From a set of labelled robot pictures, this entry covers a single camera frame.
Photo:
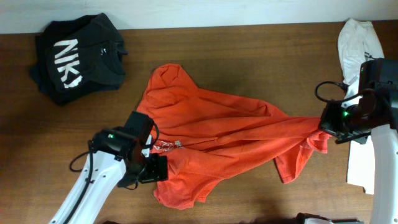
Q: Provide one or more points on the red soccer t-shirt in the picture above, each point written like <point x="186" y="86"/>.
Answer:
<point x="208" y="136"/>

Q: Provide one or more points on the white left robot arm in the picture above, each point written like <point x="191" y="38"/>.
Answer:
<point x="115" y="159"/>

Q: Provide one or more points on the white printed t-shirt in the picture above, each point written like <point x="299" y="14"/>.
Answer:
<point x="358" y="43"/>

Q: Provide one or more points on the dark navy folded garment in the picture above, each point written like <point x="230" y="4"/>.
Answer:
<point x="34" y="73"/>

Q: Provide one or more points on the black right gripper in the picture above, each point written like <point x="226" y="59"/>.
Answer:
<point x="326" y="124"/>

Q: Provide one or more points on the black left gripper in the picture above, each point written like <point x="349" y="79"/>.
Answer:
<point x="157" y="167"/>

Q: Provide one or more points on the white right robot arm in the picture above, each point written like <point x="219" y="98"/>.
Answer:
<point x="371" y="113"/>

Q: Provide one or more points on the black Nike t-shirt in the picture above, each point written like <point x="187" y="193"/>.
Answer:
<point x="80" y="56"/>

